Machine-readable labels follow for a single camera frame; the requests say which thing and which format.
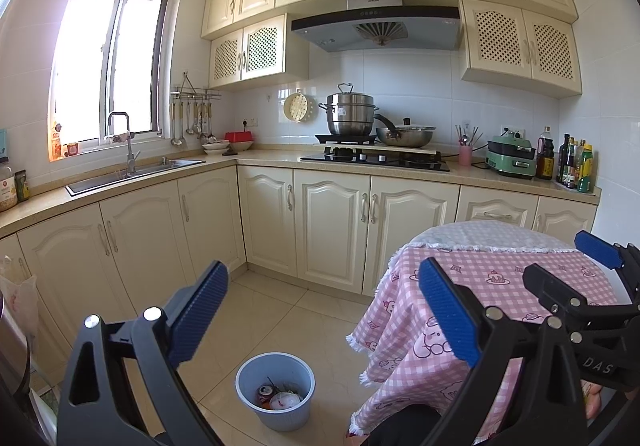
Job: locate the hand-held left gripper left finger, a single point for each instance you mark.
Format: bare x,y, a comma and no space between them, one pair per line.
200,311

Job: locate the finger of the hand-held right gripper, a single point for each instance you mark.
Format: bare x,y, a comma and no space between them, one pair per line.
597,248
550,287

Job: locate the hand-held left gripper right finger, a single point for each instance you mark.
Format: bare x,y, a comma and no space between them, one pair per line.
450,316

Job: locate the red drink can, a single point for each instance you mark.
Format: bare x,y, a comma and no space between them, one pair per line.
263,395

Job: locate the clear plastic bag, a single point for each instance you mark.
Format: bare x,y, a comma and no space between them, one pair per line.
286,399

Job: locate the light blue waste bin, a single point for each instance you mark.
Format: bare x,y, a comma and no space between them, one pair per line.
275,418

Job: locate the person's right hand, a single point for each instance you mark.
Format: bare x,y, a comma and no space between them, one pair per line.
595,401

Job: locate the pink checkered tablecloth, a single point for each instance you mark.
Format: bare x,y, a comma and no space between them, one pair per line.
400,326

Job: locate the white bottle tray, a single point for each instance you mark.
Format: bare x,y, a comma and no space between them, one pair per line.
595,191

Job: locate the green yellow-capped bottle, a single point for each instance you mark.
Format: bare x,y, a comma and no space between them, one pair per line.
585,169

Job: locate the slim seasoning bottle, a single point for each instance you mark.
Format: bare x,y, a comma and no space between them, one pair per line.
575,161

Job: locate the dark soy sauce bottle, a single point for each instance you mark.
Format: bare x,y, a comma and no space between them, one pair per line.
565,159

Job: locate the black trouser leg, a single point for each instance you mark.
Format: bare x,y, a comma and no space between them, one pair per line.
400,426

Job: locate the green electric cooker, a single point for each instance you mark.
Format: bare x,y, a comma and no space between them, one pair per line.
511,156

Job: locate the steel kitchen sink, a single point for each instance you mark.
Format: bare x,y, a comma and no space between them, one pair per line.
135,175

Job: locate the cream lower kitchen cabinets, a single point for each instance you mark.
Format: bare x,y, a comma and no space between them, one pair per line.
325,221

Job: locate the stacked white bowls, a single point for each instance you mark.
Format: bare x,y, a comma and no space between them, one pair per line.
216,145

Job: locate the black gas stove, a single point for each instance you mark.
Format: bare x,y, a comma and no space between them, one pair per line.
375,162

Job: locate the green floor mat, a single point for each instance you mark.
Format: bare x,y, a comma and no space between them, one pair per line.
49,396

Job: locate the hanging metal ladle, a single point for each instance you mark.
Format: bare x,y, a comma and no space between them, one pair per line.
176,139

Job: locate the red lidded bowl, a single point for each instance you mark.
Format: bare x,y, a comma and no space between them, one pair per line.
239,136

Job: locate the steel kitchen faucet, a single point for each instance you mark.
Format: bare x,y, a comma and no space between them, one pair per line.
128,146

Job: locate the hanging metal skimmer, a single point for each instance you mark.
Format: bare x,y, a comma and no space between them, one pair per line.
199,131

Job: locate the hanging metal spatula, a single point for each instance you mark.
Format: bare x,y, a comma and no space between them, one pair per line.
208,131

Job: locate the hanging metal spoon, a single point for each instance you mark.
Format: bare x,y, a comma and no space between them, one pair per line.
189,129

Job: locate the hanging white plastic bag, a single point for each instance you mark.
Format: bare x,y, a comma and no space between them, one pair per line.
17,296

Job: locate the steel wok with lid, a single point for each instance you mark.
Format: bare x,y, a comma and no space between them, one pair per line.
405,135

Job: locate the grey dishcloth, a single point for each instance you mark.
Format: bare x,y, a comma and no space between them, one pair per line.
117,137

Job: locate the dark metal appliance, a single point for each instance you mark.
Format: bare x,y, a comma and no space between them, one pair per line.
12,366

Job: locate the small red jar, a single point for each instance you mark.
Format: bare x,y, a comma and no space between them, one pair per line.
71,148

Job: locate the large cream lattice door cabinet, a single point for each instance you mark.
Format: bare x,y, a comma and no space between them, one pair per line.
520,46

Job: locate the dark food packet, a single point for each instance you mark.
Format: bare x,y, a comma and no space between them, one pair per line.
22,186

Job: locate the orange bottle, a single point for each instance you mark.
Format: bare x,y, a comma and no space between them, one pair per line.
56,142

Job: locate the steel steamer pot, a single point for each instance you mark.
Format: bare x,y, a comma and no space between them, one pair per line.
350,115

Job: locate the glass jar of grains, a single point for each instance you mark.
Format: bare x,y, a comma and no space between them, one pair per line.
6,186

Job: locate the small cream lattice door cabinet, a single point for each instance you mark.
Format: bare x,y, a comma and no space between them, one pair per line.
250,51

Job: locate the sliding kitchen window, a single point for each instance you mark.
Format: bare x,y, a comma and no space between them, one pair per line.
110,56

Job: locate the grey range hood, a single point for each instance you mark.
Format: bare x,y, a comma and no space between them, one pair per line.
380,26

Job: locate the double white wall socket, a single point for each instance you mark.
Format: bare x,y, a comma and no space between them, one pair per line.
515,132

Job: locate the metal wall utensil rack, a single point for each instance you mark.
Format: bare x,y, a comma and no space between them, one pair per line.
195,94

